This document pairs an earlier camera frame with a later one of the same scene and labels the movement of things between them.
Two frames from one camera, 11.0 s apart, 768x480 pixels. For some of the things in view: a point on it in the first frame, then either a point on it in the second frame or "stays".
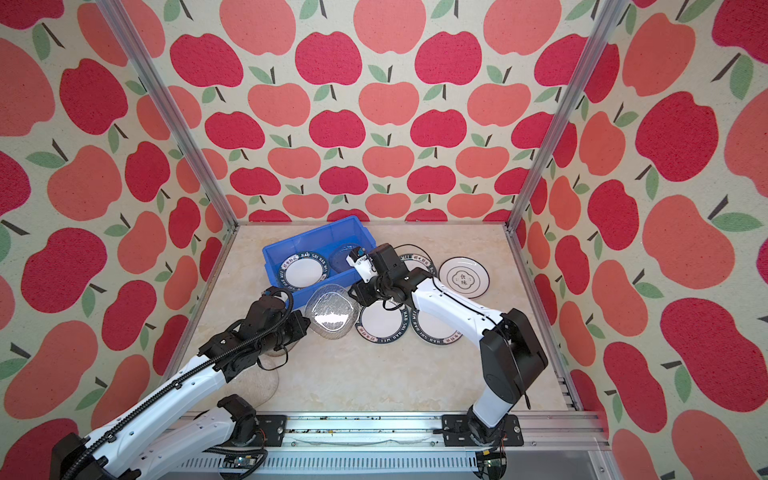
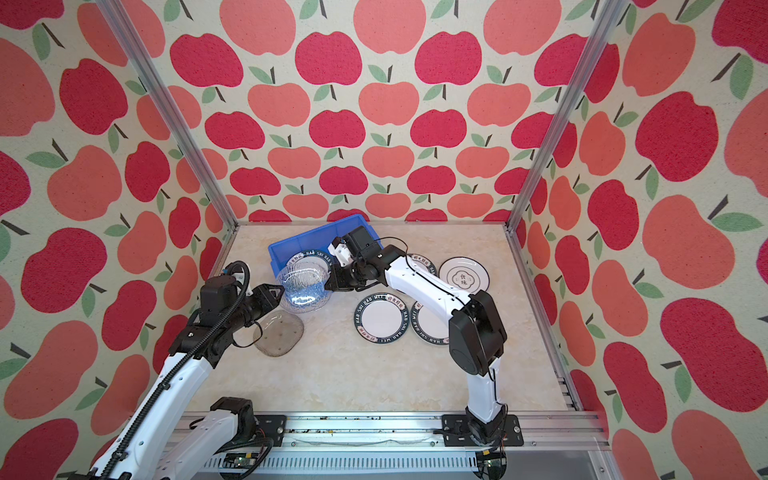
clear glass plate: [332, 310] to [304, 288]
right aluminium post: [592, 59] stays
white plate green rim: [431, 329] stays
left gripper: [295, 317] to [267, 296]
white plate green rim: [413, 260] stays
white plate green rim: [303, 271] stays
